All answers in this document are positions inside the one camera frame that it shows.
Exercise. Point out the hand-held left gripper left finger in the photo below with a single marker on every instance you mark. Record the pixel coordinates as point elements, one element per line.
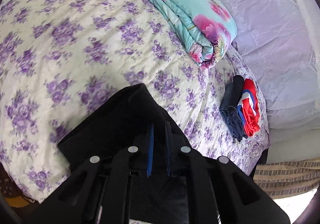
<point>150,150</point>

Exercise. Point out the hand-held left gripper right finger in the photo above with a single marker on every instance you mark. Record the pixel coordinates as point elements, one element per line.
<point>168,150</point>

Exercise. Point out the black pants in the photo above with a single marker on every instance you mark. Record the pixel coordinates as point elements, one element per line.
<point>125,116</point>

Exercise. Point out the folded blue jeans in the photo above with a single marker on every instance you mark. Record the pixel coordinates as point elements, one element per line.
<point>233,114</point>

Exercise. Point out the folded red blue garment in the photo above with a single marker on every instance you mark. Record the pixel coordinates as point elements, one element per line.
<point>251,109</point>

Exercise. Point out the brick pattern cloth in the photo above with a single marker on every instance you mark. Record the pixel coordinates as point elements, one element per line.
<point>285,176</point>

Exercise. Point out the purple floral bed sheet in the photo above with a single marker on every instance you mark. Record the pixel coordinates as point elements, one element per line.
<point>75,51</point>

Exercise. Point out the brown dotted cloth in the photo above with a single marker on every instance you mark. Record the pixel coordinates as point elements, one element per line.
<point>12,184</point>

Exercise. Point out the folded teal floral quilt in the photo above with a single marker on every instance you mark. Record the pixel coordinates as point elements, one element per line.
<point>185,6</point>

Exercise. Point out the white lace curtain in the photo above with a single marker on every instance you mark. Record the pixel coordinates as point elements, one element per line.
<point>275,39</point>

